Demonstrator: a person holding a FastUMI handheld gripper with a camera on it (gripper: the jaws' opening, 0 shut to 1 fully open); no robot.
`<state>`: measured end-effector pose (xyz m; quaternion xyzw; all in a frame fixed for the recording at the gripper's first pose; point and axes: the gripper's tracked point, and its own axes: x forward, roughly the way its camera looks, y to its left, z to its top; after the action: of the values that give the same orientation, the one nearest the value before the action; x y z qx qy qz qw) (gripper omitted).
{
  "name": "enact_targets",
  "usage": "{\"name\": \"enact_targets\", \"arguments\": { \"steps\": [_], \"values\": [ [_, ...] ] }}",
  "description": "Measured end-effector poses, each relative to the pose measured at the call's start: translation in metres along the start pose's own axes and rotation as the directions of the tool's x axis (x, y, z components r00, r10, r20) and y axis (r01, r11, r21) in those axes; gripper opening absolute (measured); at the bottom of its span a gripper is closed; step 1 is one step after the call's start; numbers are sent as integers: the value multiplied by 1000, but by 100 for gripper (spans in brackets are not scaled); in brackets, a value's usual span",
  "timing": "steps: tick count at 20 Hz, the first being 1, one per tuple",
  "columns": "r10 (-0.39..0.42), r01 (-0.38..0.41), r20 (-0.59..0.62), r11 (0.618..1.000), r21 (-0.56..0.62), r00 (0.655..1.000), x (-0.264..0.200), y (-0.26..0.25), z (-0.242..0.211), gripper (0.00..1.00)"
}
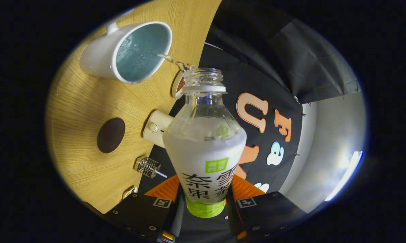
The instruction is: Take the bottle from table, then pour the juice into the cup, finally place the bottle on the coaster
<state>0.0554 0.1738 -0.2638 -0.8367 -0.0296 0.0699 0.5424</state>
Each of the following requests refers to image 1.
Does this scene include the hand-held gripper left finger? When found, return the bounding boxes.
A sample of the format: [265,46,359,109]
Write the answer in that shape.
[104,174,186,243]

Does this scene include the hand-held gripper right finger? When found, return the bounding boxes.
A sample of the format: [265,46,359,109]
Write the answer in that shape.
[225,174,308,242]

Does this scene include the dark brown round coaster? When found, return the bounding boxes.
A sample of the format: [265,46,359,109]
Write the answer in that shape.
[97,117,126,154]

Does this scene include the clear juice bottle white label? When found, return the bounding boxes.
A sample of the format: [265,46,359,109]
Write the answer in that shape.
[163,67,247,218]

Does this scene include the white cup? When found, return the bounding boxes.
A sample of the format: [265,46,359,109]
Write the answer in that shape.
[79,21,173,84]

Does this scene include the white toaster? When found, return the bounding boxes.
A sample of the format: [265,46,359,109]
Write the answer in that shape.
[143,110,174,149]

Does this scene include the wooden table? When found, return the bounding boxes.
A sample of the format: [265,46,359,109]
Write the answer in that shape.
[45,0,222,214]

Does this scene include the small beige plate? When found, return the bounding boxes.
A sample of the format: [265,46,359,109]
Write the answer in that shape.
[171,69,190,100]

